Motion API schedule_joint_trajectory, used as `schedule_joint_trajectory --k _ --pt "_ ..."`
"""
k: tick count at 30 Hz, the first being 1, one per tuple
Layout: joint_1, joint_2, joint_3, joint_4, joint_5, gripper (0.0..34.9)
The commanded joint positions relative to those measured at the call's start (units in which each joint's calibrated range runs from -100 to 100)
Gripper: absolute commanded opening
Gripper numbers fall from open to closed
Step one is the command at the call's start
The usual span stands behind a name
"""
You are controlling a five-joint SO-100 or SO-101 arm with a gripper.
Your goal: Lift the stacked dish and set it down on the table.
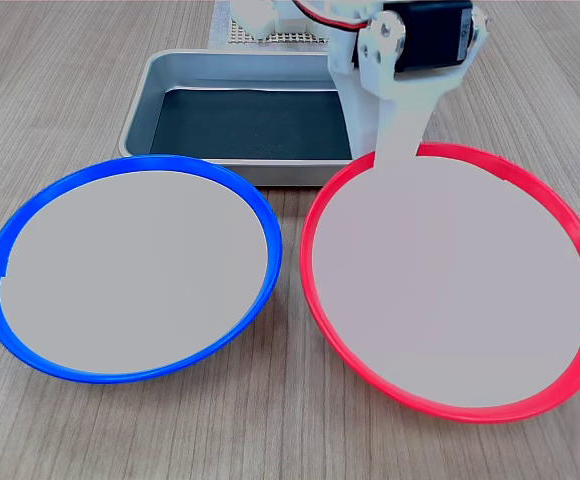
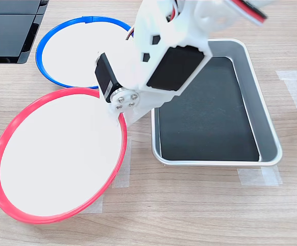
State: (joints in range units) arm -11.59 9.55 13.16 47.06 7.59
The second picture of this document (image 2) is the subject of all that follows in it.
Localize black tray mat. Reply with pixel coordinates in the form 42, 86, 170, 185
157, 56, 260, 162

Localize blue-rimmed white plate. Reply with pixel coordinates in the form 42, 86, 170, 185
35, 15, 137, 90

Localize wide translucent tape strip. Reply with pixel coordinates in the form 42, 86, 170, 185
75, 194, 104, 215

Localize large translucent tape strip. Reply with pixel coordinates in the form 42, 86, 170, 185
275, 69, 297, 141

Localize red white black servo cable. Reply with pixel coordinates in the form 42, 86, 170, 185
224, 0, 269, 27

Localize translucent tape strip by tray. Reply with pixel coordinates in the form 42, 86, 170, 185
237, 165, 283, 186

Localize black glossy device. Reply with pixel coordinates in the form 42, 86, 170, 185
0, 0, 50, 65

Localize long translucent tape strip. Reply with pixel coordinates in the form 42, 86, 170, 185
113, 136, 133, 189

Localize steel tray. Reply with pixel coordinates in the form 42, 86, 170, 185
151, 38, 283, 168

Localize red-rimmed white plate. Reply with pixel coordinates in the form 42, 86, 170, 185
0, 87, 128, 225

